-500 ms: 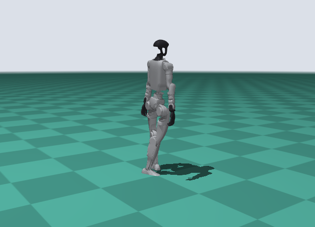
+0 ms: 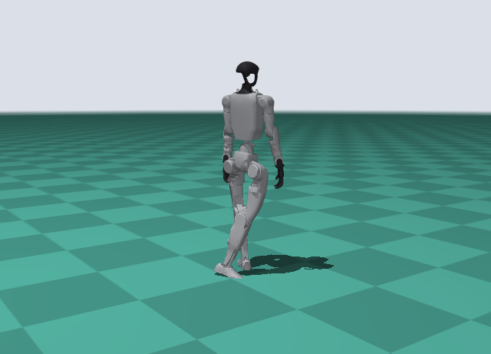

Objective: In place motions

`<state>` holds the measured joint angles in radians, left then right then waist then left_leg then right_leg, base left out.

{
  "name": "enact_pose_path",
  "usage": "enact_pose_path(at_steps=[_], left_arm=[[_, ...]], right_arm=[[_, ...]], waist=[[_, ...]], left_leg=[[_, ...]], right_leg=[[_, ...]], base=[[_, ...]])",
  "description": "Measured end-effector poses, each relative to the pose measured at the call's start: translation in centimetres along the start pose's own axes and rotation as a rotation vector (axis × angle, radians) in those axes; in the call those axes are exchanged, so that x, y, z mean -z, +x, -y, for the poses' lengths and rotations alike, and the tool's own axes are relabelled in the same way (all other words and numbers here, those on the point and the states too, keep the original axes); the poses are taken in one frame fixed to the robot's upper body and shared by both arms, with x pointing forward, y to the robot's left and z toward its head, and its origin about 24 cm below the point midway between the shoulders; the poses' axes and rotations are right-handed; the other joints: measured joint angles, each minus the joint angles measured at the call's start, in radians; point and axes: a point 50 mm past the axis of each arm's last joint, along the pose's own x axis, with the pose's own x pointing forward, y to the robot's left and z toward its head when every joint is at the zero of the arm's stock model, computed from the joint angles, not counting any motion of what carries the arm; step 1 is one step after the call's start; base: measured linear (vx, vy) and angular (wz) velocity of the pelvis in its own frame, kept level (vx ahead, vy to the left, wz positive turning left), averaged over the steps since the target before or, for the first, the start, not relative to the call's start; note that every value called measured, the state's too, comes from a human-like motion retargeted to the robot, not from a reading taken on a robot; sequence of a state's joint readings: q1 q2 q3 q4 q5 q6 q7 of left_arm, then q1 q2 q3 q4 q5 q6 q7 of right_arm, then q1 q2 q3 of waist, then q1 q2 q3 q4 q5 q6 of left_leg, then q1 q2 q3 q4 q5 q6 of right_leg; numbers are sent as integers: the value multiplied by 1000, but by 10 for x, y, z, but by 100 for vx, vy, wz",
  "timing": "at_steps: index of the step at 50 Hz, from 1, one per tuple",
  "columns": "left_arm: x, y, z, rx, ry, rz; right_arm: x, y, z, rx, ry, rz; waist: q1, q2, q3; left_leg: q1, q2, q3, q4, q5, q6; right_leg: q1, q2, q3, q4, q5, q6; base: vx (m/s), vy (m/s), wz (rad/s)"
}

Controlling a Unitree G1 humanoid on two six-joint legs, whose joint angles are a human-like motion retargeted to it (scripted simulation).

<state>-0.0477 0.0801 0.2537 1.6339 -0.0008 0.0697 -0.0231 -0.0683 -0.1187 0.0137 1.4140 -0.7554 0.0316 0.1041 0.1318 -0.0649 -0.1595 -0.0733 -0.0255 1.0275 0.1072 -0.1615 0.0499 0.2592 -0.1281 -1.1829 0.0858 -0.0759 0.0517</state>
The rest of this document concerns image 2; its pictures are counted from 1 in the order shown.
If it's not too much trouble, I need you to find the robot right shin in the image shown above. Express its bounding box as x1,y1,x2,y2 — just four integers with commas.
223,213,252,268

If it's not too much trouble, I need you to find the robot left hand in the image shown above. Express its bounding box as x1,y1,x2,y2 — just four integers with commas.
222,154,229,183

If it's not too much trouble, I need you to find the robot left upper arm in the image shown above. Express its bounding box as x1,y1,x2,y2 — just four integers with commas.
222,94,234,134

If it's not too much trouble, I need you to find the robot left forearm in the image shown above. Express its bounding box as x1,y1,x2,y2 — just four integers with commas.
222,131,233,159

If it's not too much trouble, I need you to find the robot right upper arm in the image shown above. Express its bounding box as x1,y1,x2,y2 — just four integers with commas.
257,95,275,137

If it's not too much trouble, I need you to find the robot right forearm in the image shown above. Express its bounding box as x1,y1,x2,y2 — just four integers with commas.
269,127,284,165

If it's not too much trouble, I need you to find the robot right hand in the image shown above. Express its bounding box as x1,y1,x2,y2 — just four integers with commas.
274,159,284,189

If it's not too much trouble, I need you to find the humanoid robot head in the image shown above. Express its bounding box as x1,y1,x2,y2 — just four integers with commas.
236,61,259,94

